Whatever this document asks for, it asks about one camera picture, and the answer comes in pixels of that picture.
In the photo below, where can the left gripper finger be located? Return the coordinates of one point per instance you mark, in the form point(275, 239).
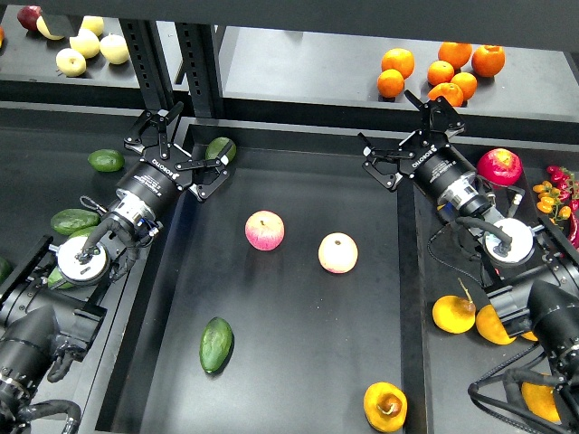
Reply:
point(160, 122)
point(202, 177)

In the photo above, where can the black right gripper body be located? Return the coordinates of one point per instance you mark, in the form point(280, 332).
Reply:
point(437, 168)

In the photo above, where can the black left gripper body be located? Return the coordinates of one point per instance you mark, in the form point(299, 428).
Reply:
point(156, 181)

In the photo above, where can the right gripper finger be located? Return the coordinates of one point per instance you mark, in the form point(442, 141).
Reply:
point(375, 158)
point(439, 119)

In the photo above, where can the dark green avocado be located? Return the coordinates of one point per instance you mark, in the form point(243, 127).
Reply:
point(216, 344)

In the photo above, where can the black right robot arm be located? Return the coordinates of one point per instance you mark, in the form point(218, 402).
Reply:
point(530, 270)

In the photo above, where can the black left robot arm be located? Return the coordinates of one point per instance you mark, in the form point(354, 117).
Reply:
point(51, 309)

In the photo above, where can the green avocado at tray corner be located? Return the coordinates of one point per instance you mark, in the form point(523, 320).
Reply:
point(221, 146)

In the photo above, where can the green avocado left tray top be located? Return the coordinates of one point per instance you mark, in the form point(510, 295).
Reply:
point(106, 160)

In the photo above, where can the green avocado middle of cluster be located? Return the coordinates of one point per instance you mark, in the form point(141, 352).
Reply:
point(84, 232)

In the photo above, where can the yellow pear with long stem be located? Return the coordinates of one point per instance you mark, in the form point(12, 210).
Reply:
point(454, 314)

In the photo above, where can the yellow pear middle right tray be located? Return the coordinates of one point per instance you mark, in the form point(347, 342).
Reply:
point(491, 328)

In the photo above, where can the green avocado at left edge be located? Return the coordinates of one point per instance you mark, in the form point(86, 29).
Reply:
point(5, 269)

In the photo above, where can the orange front wedge shaped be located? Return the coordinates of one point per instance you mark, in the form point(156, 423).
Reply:
point(450, 91)

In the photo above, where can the orange small right front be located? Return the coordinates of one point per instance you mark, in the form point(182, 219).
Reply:
point(467, 82)

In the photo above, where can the orange small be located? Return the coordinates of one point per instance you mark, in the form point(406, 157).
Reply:
point(440, 72)
point(467, 82)

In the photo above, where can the orange centre small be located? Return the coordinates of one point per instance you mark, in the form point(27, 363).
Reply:
point(440, 72)

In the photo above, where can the orange left bottom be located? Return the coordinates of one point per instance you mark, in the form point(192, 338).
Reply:
point(390, 83)

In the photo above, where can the big red apple right tray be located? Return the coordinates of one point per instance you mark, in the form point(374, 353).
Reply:
point(500, 166)

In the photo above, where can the orange top back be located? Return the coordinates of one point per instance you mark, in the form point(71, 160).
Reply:
point(457, 54)

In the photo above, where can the pink red apple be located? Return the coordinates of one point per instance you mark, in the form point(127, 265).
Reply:
point(264, 230)

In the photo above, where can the orange left top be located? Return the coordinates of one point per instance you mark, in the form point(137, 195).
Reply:
point(399, 59)

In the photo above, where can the black shelf upright left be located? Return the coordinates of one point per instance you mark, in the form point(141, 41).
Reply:
point(148, 60)

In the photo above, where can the black shelf upright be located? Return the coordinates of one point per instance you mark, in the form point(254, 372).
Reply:
point(148, 60)
point(200, 63)

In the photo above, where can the orange right with stem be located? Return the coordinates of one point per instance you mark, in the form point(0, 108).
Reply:
point(488, 60)

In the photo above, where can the pale yellow pink apple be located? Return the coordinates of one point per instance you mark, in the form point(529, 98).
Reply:
point(337, 253)

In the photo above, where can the black right tray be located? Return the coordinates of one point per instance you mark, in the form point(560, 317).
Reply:
point(452, 362)

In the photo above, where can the black tray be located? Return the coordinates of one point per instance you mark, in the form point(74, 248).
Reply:
point(306, 342)
point(43, 167)
point(452, 362)

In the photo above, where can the pale yellow apple right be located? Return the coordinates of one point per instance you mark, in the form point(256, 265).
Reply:
point(114, 48)

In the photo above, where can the black shelf upright right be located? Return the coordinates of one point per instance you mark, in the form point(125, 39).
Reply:
point(200, 63)

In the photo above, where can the black left tray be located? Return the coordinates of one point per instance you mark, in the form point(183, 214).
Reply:
point(43, 167)

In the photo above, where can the pale yellow apple front left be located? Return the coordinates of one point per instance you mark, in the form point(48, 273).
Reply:
point(70, 62)

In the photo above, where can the pale yellow apple middle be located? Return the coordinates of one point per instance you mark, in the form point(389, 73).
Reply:
point(86, 42)

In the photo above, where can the pale yellow apple back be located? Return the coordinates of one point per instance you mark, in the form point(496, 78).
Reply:
point(94, 24)

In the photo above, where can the black centre tray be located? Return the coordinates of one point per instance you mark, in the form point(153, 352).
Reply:
point(306, 342)

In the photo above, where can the cherry tomato bunch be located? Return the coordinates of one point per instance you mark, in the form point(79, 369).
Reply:
point(557, 195)

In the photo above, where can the pale yellow apple behind tag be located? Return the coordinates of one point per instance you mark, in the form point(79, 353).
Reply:
point(44, 30)

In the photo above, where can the red chili pepper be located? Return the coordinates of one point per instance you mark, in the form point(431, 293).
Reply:
point(573, 234)

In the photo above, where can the dark red apple on shelf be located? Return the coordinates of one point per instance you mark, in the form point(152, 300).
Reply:
point(28, 16)

